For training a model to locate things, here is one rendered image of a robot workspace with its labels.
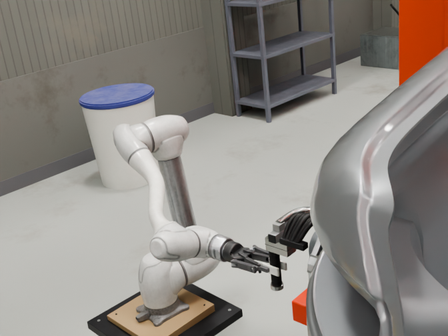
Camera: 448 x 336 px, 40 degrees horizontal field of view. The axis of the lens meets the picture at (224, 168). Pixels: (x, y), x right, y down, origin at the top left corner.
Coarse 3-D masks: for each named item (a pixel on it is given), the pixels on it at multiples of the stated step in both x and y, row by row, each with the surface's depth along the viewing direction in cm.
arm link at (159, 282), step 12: (144, 264) 263; (156, 264) 262; (168, 264) 264; (180, 264) 269; (144, 276) 263; (156, 276) 261; (168, 276) 264; (180, 276) 268; (144, 288) 264; (156, 288) 263; (168, 288) 265; (180, 288) 270; (144, 300) 268; (156, 300) 265; (168, 300) 267
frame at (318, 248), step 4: (316, 244) 182; (320, 244) 181; (316, 248) 181; (320, 248) 181; (312, 252) 181; (316, 252) 181; (320, 252) 183; (312, 256) 181; (316, 256) 180; (312, 260) 180; (316, 260) 180; (308, 264) 181; (312, 264) 180; (308, 268) 181; (312, 268) 180; (308, 272) 182
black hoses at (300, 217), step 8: (296, 216) 192; (304, 216) 190; (288, 224) 192; (296, 224) 191; (304, 224) 189; (312, 224) 188; (288, 232) 192; (296, 232) 190; (304, 232) 188; (280, 240) 193; (288, 240) 191; (296, 240) 189; (296, 248) 189; (304, 248) 188
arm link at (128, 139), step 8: (120, 128) 253; (128, 128) 253; (136, 128) 252; (144, 128) 252; (120, 136) 250; (128, 136) 249; (136, 136) 250; (144, 136) 250; (152, 136) 252; (120, 144) 249; (128, 144) 247; (136, 144) 247; (144, 144) 250; (152, 144) 253; (120, 152) 250; (128, 152) 246; (128, 160) 247
